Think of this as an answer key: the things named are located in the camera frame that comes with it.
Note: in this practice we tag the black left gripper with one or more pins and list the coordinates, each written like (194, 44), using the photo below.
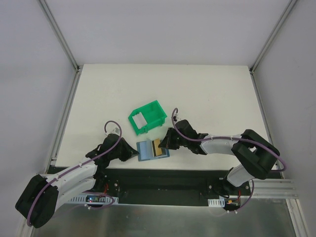
(122, 150)

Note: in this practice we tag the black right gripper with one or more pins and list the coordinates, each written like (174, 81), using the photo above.
(171, 139)

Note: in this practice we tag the gold striped credit card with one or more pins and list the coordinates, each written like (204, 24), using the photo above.
(157, 151)

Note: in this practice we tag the blue leather card holder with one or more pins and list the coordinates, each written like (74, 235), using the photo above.
(145, 151)

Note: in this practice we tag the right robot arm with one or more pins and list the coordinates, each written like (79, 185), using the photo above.
(256, 155)

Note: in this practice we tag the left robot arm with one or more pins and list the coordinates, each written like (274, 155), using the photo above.
(43, 195)

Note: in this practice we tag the green plastic bin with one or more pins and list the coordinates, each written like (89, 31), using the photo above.
(147, 117)

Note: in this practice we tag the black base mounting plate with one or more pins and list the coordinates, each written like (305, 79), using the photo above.
(163, 187)

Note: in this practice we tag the left white cable duct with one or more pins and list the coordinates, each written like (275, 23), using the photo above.
(92, 199)

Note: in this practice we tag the white cable duct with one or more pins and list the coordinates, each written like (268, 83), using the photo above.
(92, 199)
(216, 202)

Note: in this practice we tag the right white cable duct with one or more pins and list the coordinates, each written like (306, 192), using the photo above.
(216, 202)

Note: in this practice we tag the aluminium front rail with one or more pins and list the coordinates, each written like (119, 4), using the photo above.
(269, 188)

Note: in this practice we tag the left aluminium frame post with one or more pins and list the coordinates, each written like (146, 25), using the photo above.
(58, 33)

